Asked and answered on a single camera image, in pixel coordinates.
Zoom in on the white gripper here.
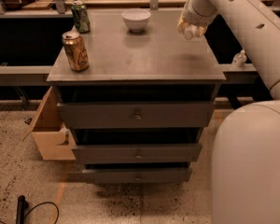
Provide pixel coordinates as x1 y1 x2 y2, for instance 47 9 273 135
177 0 217 36

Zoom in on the clear plastic water bottle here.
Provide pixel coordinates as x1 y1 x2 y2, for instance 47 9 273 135
183 25 200 40

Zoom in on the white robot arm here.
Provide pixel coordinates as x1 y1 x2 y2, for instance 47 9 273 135
178 0 280 224

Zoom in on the small white spray bottle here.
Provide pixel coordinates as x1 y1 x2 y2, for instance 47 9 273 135
231 49 247 70

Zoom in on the green soda can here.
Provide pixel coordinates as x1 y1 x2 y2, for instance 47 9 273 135
71 1 91 34

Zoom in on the orange gold soda can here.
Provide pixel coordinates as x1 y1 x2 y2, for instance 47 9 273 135
63 31 89 72

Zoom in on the white ceramic bowl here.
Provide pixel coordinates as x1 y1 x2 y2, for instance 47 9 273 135
121 8 151 32

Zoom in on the grey drawer cabinet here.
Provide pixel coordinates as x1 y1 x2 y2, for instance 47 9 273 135
48 9 225 171

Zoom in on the middle grey drawer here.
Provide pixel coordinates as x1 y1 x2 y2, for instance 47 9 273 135
72 144 202 164

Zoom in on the grey drawer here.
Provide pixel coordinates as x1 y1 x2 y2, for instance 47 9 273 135
82 168 192 184
72 144 202 164
57 102 214 129

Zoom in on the top grey drawer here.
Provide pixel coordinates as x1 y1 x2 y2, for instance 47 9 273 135
57 102 214 129

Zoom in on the bottom grey drawer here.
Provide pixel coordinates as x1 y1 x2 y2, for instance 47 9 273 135
82 168 192 184

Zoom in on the open cardboard box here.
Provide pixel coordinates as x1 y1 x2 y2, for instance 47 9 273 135
22 87 76 161

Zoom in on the black cylinder tool on floor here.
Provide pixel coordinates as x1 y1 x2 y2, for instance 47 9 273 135
16 195 29 224

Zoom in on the black floor cable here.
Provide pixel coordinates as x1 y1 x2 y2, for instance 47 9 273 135
0 201 60 224

